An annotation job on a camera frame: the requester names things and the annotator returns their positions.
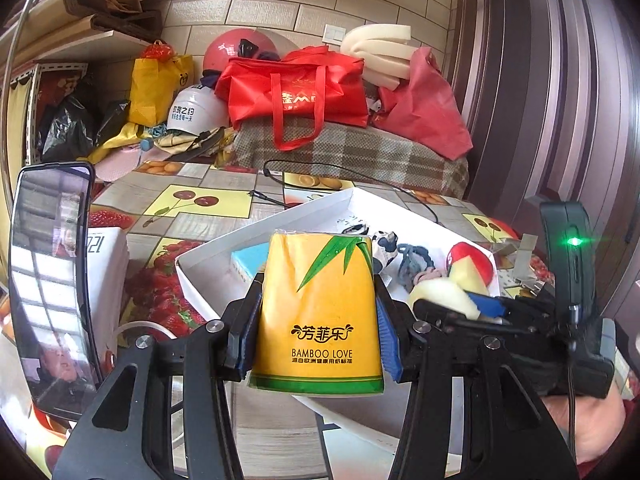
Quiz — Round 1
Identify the dark blue hair scrunchie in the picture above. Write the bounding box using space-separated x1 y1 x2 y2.
397 244 435 292

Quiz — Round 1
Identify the pale yellow sponge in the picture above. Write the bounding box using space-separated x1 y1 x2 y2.
408 278 480 321

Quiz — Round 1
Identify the teal white sponge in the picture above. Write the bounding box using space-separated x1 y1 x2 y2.
230 243 269 283

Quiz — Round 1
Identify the red plush toy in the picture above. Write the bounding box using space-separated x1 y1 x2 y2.
447 242 495 296

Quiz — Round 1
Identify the yellow tissue pack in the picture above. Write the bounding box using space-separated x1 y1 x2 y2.
248 232 384 396

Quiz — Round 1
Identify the yellow green sponge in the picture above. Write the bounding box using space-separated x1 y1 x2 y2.
448 256 494 296

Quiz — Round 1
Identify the leopard print scrunchie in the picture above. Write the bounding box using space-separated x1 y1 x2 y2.
342 223 398 274

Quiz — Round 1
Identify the person's right hand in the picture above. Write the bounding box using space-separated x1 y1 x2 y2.
541 381 627 466

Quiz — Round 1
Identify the grey phone stand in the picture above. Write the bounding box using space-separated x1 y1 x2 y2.
491 234 538 281

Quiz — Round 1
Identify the white cardboard box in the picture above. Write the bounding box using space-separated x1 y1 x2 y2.
174 185 501 456

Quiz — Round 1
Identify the fruit pattern tablecloth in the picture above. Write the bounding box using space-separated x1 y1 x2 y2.
0 159 557 480

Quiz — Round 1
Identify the white paper box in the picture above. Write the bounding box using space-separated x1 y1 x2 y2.
87 228 129 365

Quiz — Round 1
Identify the plaid covered bench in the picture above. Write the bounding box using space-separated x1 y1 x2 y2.
217 117 470 198

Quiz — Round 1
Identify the black smartphone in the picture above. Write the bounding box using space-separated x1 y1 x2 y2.
9 162 103 420

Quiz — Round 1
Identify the dark red fabric bag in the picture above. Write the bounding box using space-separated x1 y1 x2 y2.
371 47 473 160

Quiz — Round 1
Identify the white helmet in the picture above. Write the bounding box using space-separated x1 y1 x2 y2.
166 84 230 136

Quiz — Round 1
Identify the red tote bag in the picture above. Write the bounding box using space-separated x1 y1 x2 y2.
215 47 369 152

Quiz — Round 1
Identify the yellow shopping bag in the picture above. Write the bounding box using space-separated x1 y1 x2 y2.
128 40 194 127

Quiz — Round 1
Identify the black plastic bag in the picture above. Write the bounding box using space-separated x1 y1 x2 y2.
41 93 130 162

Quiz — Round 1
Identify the cream foam stack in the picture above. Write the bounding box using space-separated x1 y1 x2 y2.
340 24 416 91

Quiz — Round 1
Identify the pink helmet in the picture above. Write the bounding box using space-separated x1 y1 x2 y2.
203 28 280 72

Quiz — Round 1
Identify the metal shelf rack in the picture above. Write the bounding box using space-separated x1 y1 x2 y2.
0 0 151 201

